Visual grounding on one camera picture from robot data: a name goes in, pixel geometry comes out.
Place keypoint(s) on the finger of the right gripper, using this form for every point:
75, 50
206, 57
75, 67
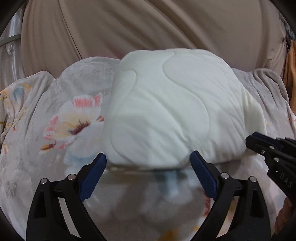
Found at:
264, 145

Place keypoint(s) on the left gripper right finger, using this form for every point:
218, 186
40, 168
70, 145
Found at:
251, 218

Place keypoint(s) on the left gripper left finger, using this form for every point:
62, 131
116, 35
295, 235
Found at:
46, 220

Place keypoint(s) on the white quilted garment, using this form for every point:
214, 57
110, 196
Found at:
165, 104

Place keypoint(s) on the orange cloth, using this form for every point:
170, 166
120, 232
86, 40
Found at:
289, 77

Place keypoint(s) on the grey floral fleece blanket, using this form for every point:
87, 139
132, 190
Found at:
52, 127

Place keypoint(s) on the beige curtain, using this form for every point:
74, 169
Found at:
246, 34

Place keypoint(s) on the grey striped curtain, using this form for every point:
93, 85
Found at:
11, 53

